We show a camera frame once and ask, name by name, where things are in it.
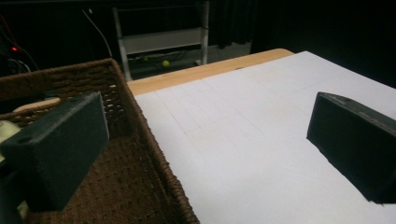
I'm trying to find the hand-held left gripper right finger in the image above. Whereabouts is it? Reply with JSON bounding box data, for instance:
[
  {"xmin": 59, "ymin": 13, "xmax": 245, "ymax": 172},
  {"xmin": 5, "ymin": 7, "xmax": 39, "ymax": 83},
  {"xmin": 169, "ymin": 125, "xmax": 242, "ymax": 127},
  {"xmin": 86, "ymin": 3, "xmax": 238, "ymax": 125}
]
[{"xmin": 306, "ymin": 91, "xmax": 396, "ymax": 204}]

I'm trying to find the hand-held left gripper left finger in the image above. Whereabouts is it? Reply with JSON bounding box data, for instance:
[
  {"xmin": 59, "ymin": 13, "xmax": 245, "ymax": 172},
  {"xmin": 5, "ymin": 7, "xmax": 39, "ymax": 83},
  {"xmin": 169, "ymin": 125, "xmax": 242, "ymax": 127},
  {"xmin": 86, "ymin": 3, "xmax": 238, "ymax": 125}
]
[{"xmin": 0, "ymin": 91, "xmax": 110, "ymax": 213}]

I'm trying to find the green printed baby romper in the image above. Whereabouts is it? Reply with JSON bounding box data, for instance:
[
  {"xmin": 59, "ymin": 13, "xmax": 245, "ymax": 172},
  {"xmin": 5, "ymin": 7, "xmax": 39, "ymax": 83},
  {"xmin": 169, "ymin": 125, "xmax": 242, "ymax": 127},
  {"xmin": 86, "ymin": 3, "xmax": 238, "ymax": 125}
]
[{"xmin": 0, "ymin": 119, "xmax": 30, "ymax": 220}]

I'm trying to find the brown woven basket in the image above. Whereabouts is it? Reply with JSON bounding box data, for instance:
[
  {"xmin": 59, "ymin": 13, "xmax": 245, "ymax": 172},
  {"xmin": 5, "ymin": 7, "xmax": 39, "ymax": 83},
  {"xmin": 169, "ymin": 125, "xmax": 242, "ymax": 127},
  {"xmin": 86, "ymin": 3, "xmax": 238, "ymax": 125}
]
[{"xmin": 0, "ymin": 58, "xmax": 200, "ymax": 224}]

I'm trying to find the white table mat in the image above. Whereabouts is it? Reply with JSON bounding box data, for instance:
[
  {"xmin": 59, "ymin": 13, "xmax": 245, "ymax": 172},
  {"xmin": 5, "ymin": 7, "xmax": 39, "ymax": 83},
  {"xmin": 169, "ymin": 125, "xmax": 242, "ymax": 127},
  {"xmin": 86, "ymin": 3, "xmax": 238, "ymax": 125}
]
[{"xmin": 134, "ymin": 50, "xmax": 396, "ymax": 224}]

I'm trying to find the black cable tangle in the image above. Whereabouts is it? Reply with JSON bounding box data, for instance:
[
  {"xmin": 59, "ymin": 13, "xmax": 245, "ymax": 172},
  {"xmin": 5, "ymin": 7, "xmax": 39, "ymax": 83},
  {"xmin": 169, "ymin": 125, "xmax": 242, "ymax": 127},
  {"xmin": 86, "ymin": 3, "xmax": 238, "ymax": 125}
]
[{"xmin": 0, "ymin": 13, "xmax": 40, "ymax": 77}]

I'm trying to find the white cable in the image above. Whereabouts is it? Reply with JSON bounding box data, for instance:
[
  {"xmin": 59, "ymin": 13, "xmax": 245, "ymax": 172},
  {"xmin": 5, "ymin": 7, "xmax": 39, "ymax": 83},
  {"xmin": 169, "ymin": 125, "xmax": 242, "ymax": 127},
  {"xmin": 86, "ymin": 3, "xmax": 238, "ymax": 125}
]
[{"xmin": 81, "ymin": 8, "xmax": 113, "ymax": 59}]

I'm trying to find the white metal desk frame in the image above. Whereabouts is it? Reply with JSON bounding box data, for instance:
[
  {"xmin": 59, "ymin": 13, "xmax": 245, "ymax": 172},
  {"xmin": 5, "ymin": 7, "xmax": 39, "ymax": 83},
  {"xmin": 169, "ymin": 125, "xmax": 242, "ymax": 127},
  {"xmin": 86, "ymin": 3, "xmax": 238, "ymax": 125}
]
[{"xmin": 112, "ymin": 0, "xmax": 210, "ymax": 82}]

